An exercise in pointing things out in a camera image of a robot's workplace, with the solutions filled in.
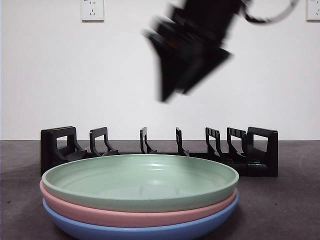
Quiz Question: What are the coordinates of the green plastic plate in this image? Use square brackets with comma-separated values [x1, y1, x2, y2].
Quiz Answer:
[41, 154, 240, 213]

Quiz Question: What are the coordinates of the pink plastic plate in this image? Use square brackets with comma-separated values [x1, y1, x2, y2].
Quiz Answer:
[39, 180, 238, 228]

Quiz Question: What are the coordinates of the blue plastic plate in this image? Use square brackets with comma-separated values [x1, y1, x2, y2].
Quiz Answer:
[41, 191, 240, 240]

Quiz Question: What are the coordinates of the black plate rack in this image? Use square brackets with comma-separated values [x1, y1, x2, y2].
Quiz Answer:
[39, 125, 279, 178]

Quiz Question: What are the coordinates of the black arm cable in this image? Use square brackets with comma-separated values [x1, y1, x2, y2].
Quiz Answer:
[239, 0, 300, 25]

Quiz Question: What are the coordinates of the white wall socket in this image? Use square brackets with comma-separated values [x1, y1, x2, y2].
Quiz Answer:
[81, 0, 105, 22]
[306, 0, 320, 22]

